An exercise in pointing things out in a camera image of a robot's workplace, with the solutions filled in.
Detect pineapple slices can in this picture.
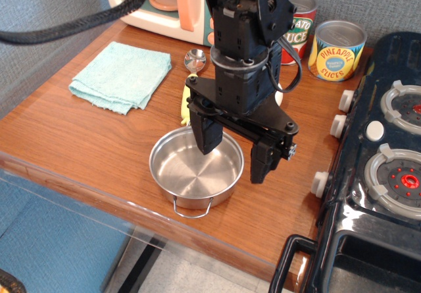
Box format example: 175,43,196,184
308,20,367,82

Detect black braided cable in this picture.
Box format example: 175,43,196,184
0,0,165,45

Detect light blue folded cloth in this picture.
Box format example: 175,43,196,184
69,41,172,115

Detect spoon with yellow handle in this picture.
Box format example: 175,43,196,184
180,49,207,126

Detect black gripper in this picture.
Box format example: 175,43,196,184
186,45,299,184

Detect toy microwave oven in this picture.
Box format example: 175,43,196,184
121,0,214,46

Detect black toy stove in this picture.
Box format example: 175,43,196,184
270,32,420,292

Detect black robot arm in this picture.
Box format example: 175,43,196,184
186,0,302,184

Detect tomato sauce can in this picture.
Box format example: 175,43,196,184
284,0,318,59

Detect white round object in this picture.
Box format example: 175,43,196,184
274,91,284,106

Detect silver metal pot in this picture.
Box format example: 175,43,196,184
149,126,245,219

